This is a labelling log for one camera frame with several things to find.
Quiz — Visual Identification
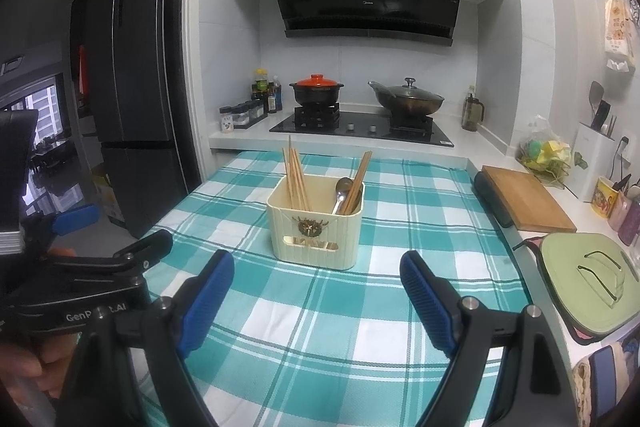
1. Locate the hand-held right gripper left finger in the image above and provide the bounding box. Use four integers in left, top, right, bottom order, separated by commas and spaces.
55, 249, 236, 427

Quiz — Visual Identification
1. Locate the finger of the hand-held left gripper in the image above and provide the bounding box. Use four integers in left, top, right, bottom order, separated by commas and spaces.
20, 204, 99, 248
42, 229, 174, 278

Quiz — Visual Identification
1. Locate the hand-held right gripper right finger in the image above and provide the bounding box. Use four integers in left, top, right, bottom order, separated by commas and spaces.
399, 249, 566, 427

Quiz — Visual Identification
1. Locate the cream utensil holder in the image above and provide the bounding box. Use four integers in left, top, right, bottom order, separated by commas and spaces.
265, 173, 364, 269

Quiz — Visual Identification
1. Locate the person's left hand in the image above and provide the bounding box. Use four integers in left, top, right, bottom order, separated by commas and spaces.
0, 332, 81, 403

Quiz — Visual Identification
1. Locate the cardboard box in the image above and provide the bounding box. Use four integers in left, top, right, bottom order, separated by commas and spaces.
95, 172, 126, 225

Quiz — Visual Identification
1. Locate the teal checked tablecloth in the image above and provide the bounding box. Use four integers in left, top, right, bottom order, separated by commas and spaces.
135, 150, 533, 427

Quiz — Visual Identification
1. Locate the black tray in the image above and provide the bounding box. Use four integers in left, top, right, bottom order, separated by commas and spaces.
472, 171, 516, 229

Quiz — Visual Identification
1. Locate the wooden cutting board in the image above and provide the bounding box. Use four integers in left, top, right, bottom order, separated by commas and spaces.
481, 165, 578, 234

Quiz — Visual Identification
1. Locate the red hanging cloth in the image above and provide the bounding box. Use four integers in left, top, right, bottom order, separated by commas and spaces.
76, 44, 91, 108

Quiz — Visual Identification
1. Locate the dark refrigerator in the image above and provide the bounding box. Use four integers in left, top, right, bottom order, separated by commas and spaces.
85, 0, 198, 240

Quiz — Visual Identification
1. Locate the row of spice jars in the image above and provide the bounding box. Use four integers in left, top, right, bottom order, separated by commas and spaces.
219, 99, 268, 134

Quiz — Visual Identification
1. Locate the black gas hob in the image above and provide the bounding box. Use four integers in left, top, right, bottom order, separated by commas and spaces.
269, 104, 455, 148

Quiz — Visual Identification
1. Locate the plastic bag of sponges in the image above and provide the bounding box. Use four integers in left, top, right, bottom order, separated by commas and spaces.
515, 114, 573, 188

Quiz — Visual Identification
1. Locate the yellow-capped oil bottle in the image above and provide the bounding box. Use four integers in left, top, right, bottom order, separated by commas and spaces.
251, 68, 271, 102

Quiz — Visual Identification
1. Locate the brown water pitcher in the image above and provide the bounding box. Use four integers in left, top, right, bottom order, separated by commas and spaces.
461, 86, 486, 132

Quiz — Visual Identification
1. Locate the wok with glass lid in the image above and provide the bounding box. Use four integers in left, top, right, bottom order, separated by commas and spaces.
368, 77, 446, 118

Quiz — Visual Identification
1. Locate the yellow printed cup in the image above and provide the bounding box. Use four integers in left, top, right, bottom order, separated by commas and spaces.
591, 177, 621, 219

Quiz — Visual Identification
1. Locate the white knife block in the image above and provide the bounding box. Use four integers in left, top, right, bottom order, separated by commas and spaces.
570, 122, 618, 202

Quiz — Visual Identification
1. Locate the pink cup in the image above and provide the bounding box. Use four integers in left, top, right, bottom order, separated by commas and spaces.
609, 192, 633, 233

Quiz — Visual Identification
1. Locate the purple cup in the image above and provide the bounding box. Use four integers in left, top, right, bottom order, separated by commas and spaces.
619, 197, 640, 245

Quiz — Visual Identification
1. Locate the black clay pot red lid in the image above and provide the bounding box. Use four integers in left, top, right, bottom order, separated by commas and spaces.
289, 74, 341, 108

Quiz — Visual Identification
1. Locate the black spatula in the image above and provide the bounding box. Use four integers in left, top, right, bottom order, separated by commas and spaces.
589, 81, 612, 132

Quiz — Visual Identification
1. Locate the black range hood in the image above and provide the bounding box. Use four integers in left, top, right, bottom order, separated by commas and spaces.
263, 0, 473, 48

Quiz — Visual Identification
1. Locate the hanging printed packet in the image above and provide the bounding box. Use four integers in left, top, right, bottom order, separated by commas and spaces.
602, 0, 637, 72

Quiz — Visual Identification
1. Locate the hanging metal trivet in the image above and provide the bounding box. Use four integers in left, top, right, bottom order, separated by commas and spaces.
620, 0, 640, 28

